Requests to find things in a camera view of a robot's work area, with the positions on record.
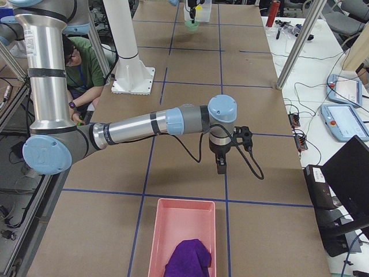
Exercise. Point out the black cable hub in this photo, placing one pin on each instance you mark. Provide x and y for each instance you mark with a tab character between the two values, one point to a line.
300	141
294	120

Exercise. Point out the mint green bowl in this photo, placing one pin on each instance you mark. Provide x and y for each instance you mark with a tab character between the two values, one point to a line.
191	25

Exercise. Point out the purple cloth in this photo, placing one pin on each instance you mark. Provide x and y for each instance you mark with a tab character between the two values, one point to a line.
190	258

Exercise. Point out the clear plastic bin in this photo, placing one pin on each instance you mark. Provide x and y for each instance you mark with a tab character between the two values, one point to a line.
202	15

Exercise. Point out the aluminium frame post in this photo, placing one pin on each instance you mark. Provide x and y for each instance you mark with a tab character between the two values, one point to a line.
307	27

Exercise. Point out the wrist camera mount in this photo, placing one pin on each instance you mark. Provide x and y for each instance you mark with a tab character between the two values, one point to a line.
243	136

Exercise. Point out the person in green shirt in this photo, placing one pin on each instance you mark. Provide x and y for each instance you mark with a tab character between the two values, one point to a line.
85	81

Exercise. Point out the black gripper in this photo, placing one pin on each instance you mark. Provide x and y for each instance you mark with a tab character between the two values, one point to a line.
191	4
218	152

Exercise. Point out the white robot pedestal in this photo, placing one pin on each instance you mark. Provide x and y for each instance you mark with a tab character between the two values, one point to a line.
131	75

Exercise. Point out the near teach pendant tablet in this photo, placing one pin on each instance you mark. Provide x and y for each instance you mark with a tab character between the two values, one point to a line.
343	122

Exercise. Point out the pink plastic bin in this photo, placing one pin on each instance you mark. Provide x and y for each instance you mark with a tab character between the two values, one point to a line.
178	220

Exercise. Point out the teach pendant tablet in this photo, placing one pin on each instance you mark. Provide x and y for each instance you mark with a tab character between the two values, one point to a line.
343	122
341	89

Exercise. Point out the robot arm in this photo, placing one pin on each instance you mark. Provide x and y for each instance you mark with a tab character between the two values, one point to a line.
176	2
56	142

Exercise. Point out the far teach pendant tablet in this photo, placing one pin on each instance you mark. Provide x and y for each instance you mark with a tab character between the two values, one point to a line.
341	89

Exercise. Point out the black power box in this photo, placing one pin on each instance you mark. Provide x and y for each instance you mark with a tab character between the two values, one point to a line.
318	188

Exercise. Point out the clear plastic bag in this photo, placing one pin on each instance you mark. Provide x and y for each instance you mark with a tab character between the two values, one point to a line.
286	27

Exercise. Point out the red cylinder bottle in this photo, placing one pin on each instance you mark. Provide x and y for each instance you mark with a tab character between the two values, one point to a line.
274	8

